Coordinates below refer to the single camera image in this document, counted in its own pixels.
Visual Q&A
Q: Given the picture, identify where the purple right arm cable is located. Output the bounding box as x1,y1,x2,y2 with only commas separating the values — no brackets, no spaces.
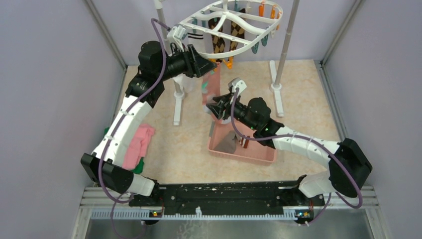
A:
230,88,364,226

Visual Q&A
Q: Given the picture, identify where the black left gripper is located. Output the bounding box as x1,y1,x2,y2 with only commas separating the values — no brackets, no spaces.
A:
156,43,217,81

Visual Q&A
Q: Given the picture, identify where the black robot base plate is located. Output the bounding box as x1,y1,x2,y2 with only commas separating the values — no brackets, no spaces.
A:
129,181,325,224

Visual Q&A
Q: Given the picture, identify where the pink dotted sock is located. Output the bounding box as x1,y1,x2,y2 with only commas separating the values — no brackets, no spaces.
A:
201,63,231,124

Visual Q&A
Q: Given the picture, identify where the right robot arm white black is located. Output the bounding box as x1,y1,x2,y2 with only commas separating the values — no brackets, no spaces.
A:
206,93,373,205

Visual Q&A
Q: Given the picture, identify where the pink plastic basket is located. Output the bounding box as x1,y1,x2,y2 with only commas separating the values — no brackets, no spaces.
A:
208,122,277,166

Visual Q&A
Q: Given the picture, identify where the white black striped sock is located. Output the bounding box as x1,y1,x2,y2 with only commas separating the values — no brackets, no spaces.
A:
173,74,197,92
187,32,206,53

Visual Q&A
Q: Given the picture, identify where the pink folded cloth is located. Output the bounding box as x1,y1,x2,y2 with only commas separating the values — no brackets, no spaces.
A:
122,123,155,174

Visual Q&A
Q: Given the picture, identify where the brown argyle sock right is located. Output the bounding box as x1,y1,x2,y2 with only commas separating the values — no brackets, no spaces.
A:
229,21,245,51

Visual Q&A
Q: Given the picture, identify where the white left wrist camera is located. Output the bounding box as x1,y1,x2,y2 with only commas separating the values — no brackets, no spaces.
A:
167,24,188,49

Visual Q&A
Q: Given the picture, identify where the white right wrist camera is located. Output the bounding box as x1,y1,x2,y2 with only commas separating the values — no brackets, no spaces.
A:
228,77,247,97

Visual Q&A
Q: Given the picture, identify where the white black striped sock front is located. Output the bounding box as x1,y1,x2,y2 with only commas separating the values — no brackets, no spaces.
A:
173,74,197,92

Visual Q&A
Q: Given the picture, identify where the white oval clip hanger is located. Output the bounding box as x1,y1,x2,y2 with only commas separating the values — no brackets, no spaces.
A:
167,0,284,60

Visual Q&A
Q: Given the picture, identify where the white drying rack stand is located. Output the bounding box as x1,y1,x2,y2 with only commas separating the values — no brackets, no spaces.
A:
162,0,300,117

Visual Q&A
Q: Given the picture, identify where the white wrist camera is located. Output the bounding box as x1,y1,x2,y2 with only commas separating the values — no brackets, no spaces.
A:
228,77,247,97
167,24,188,49

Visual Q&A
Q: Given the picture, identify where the brown argyle sock left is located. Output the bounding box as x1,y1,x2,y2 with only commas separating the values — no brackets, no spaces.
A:
208,18,225,54

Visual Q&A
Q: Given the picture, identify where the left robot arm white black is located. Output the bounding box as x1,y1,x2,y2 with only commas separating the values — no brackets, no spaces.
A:
81,41,217,206

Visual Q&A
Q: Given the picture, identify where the grey red striped sock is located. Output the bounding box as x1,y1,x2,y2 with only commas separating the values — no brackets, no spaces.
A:
214,131,249,154

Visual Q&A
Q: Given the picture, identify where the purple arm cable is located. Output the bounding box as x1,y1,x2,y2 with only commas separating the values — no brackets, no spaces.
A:
98,18,172,239
230,88,364,226

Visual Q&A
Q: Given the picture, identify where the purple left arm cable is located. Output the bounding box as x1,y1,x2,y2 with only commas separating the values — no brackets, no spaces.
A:
98,18,172,239

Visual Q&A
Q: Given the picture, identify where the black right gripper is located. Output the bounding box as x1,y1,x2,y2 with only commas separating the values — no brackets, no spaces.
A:
206,92,258,131

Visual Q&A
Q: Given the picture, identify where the brown argyle sock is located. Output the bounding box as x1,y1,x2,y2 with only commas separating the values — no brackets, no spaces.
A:
229,21,245,51
208,18,225,54

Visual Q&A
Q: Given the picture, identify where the green folded cloth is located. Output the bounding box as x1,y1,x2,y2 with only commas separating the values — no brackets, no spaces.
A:
123,137,144,174

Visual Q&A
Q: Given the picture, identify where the white black striped sock rear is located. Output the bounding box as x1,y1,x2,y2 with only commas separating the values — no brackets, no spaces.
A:
187,32,206,53

